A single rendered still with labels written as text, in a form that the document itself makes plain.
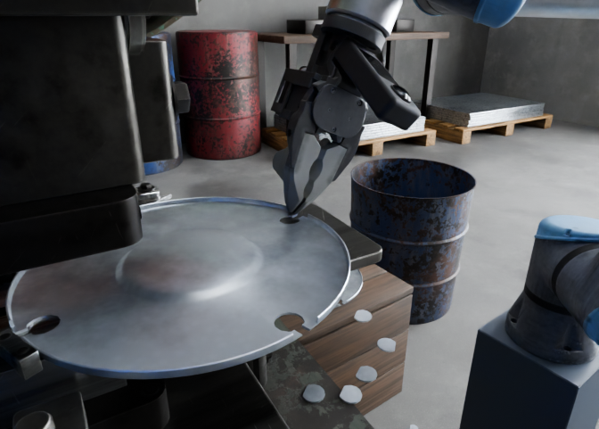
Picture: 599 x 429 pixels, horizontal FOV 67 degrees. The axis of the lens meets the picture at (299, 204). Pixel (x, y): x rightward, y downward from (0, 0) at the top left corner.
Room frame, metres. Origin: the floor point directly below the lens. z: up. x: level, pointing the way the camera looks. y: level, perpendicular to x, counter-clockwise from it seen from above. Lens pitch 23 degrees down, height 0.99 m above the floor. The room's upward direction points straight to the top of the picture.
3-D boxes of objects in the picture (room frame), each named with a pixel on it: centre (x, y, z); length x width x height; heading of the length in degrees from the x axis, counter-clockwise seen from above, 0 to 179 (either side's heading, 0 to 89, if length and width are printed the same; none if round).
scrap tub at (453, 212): (1.47, -0.39, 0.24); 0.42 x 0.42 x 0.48
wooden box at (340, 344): (1.02, -0.02, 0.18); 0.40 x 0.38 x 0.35; 125
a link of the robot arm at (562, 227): (0.66, -0.46, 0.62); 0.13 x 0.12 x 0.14; 178
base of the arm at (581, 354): (0.67, -0.46, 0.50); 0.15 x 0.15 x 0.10
